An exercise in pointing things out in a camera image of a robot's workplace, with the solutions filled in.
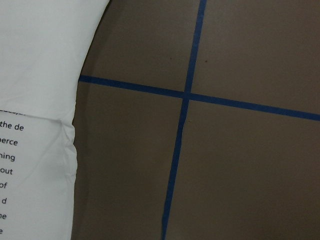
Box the white long-sleeve printed shirt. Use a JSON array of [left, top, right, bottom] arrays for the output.
[[0, 0, 108, 240]]

